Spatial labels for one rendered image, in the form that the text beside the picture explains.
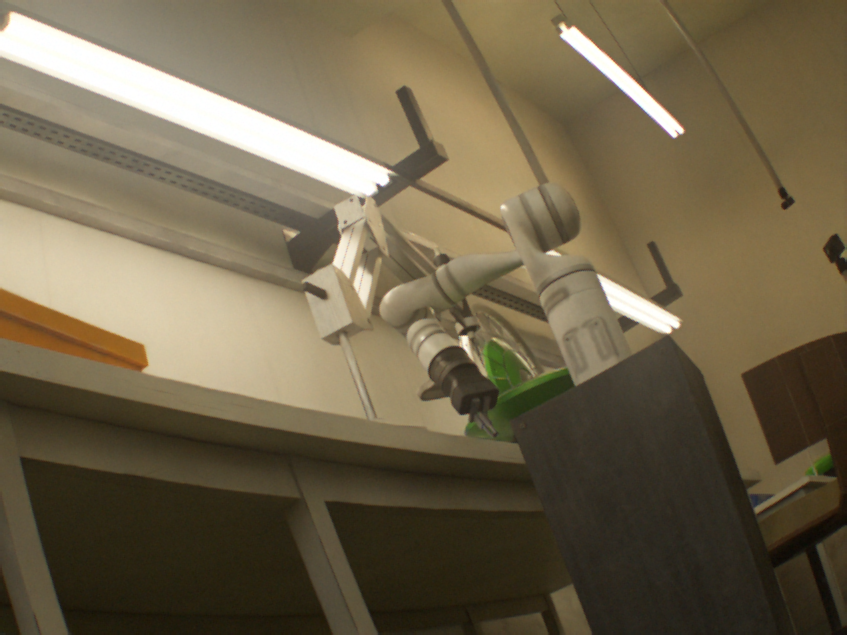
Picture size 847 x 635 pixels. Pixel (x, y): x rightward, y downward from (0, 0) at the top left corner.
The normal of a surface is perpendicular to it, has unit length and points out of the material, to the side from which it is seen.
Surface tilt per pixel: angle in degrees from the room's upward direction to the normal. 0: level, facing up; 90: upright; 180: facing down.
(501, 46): 180
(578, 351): 90
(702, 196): 90
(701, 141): 90
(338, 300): 90
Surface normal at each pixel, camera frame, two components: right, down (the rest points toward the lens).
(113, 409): 0.34, 0.85
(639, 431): -0.41, -0.24
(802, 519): 0.16, -0.47
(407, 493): 0.78, -0.49
